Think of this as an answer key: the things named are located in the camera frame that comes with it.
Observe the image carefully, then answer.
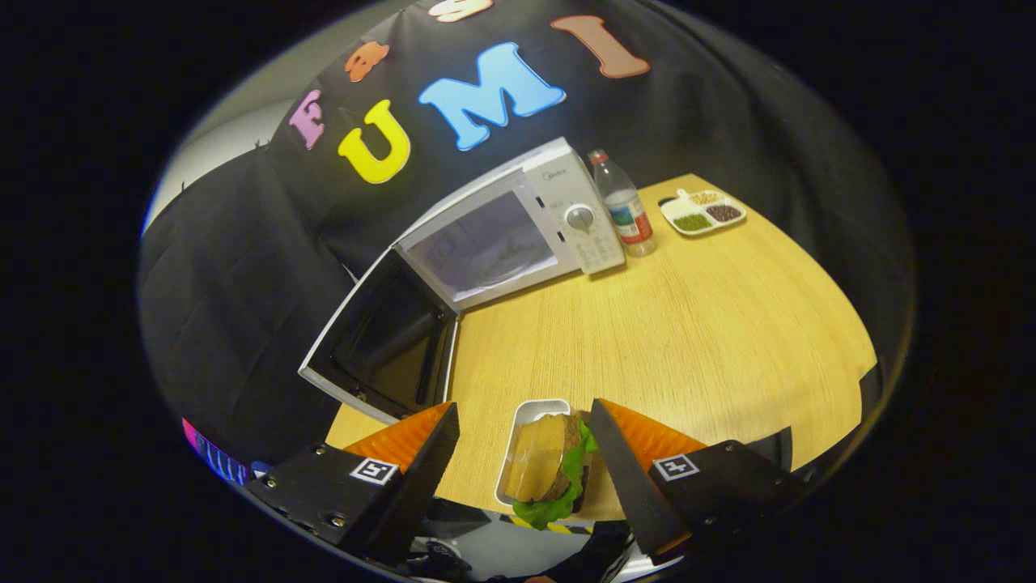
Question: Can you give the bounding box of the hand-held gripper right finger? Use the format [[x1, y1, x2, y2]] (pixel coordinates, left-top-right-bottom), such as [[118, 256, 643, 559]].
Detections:
[[589, 398, 810, 566]]

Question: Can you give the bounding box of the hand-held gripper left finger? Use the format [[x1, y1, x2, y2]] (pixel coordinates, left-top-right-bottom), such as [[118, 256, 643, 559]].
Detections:
[[247, 401, 461, 568]]

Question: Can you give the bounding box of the toast lettuce sandwich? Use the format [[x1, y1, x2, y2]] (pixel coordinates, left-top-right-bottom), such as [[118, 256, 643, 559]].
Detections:
[[506, 411, 600, 531]]

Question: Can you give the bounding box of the white microwave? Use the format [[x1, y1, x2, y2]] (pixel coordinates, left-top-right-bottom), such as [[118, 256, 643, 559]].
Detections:
[[298, 136, 626, 426]]

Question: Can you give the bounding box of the white rectangular tray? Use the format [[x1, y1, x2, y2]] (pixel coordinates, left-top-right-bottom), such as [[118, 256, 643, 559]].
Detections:
[[495, 398, 572, 509]]

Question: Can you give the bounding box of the clear plastic water bottle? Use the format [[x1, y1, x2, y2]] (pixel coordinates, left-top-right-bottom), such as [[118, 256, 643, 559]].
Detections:
[[588, 148, 658, 258]]

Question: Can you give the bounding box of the white divided bean dish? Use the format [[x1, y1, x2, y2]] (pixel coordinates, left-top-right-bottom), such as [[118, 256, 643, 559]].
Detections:
[[660, 188, 747, 237]]

